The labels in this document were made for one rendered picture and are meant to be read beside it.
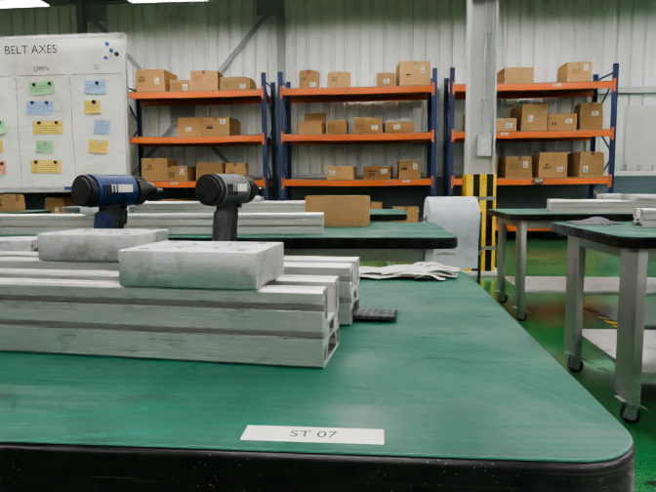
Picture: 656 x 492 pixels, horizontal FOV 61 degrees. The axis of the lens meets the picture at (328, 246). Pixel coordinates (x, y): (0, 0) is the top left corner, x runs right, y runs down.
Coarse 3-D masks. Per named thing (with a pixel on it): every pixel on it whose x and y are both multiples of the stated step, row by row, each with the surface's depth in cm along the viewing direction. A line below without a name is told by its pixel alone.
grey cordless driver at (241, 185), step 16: (208, 176) 102; (224, 176) 104; (240, 176) 109; (208, 192) 101; (224, 192) 102; (240, 192) 107; (256, 192) 113; (224, 208) 106; (224, 224) 105; (224, 240) 105
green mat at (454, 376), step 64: (384, 320) 81; (448, 320) 81; (512, 320) 81; (0, 384) 56; (64, 384) 56; (128, 384) 56; (192, 384) 56; (256, 384) 55; (320, 384) 55; (384, 384) 55; (448, 384) 55; (512, 384) 55; (576, 384) 55; (192, 448) 42; (256, 448) 42; (320, 448) 42; (384, 448) 42; (448, 448) 41; (512, 448) 41; (576, 448) 41
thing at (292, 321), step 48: (0, 288) 66; (48, 288) 65; (96, 288) 64; (144, 288) 63; (192, 288) 62; (288, 288) 60; (336, 288) 67; (0, 336) 67; (48, 336) 66; (96, 336) 64; (144, 336) 63; (192, 336) 62; (240, 336) 61; (288, 336) 61; (336, 336) 67
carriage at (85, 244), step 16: (48, 240) 85; (64, 240) 85; (80, 240) 84; (96, 240) 84; (112, 240) 83; (128, 240) 83; (144, 240) 86; (160, 240) 91; (48, 256) 85; (64, 256) 85; (80, 256) 84; (96, 256) 84; (112, 256) 83
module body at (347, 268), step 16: (0, 256) 96; (16, 256) 95; (32, 256) 95; (288, 256) 88; (304, 256) 88; (288, 272) 79; (304, 272) 79; (320, 272) 78; (336, 272) 78; (352, 272) 80; (352, 288) 80; (352, 304) 80; (352, 320) 81
